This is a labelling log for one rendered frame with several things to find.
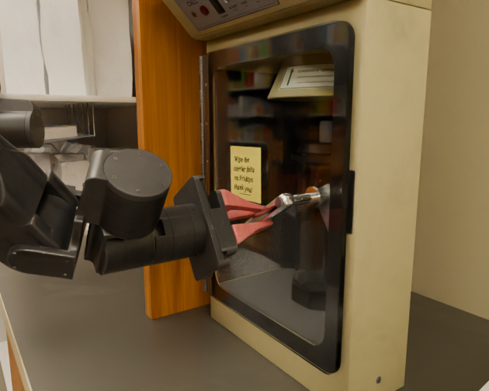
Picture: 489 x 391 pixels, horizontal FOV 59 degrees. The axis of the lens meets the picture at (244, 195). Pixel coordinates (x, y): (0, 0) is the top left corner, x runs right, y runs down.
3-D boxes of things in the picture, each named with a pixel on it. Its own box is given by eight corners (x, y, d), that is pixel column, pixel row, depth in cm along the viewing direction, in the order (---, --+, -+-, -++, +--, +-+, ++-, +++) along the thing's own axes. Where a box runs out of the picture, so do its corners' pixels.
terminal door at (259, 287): (210, 292, 75) (206, 53, 68) (340, 378, 50) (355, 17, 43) (206, 293, 75) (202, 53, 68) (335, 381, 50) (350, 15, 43)
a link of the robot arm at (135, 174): (33, 200, 44) (6, 271, 38) (36, 111, 37) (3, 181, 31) (150, 222, 48) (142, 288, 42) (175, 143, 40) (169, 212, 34)
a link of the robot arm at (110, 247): (76, 241, 44) (89, 288, 41) (82, 196, 39) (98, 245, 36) (141, 231, 48) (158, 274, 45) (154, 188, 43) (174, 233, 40)
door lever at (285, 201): (279, 231, 56) (273, 212, 57) (325, 203, 48) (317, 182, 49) (245, 237, 53) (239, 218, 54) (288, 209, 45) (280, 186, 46)
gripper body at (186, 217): (208, 172, 47) (142, 178, 43) (236, 262, 44) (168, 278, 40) (186, 196, 52) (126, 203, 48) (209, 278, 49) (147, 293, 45)
